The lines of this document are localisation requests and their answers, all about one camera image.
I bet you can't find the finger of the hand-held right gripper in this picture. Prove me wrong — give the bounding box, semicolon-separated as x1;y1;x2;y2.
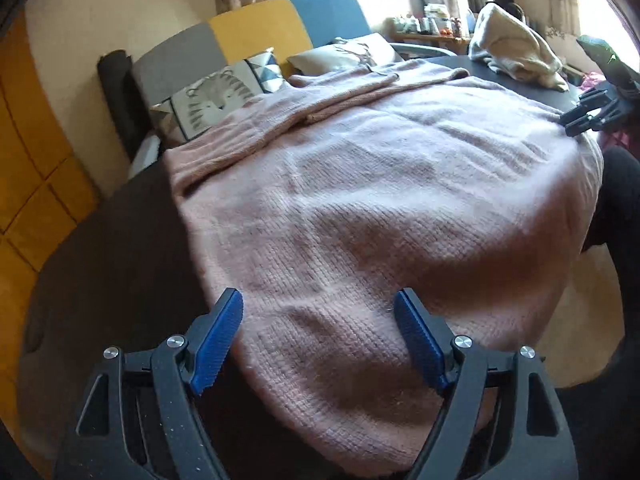
577;85;618;111
559;102;626;137

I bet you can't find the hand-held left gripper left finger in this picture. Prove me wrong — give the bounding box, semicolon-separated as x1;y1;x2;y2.
55;287;245;480

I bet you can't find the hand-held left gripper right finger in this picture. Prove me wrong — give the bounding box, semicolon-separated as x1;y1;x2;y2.
394;287;578;480

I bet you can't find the pink knitted sweater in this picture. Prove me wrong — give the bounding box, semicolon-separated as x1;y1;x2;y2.
162;57;606;473

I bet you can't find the person's dark trouser leg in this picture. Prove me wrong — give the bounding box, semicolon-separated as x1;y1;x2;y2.
580;145;640;261

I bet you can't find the cream knitted sweater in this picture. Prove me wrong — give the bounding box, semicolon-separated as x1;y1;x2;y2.
467;2;571;93

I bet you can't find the clutter of small jars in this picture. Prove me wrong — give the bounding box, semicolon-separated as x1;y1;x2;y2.
390;2;473;38

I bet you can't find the tiger print cushion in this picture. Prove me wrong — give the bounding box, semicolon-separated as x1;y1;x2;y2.
150;47;288;143

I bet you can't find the deer print cushion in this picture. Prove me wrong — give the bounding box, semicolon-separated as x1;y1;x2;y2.
287;32;406;78

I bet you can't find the yellow wooden wardrobe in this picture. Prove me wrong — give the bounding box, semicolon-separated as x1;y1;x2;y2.
0;7;101;411

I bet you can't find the black rolled mat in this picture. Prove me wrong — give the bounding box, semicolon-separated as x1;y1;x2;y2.
97;49;151;161

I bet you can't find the grey yellow blue sofa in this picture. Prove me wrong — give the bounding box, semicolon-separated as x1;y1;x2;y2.
127;0;458;181

